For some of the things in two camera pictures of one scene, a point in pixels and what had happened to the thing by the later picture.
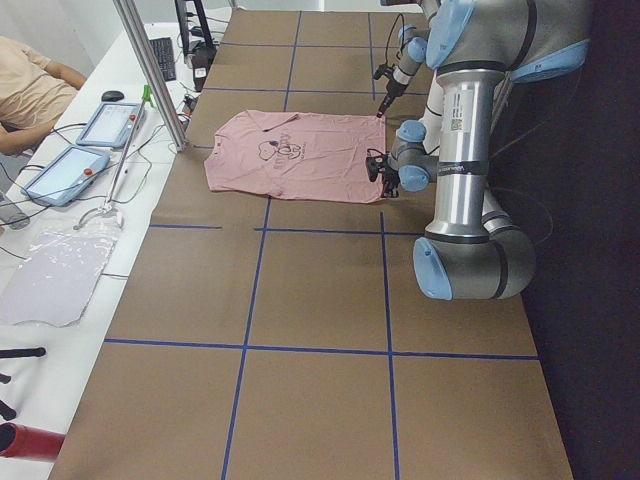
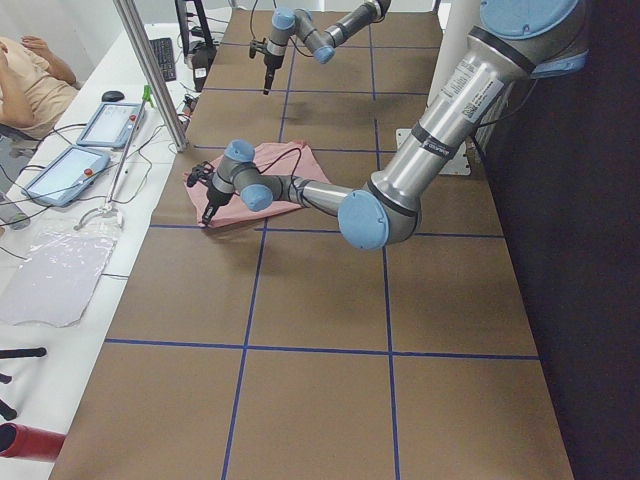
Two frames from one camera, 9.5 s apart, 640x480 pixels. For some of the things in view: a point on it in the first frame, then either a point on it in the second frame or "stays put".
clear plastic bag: x=51 y=281 stays put
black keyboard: x=163 y=51 stays put
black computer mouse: x=112 y=95 stays put
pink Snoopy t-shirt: x=320 y=157 -> x=272 y=158
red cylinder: x=29 y=443 stays put
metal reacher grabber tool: x=106 y=208 stays put
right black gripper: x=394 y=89 -> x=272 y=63
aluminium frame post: x=147 y=58 stays put
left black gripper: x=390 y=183 -> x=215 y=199
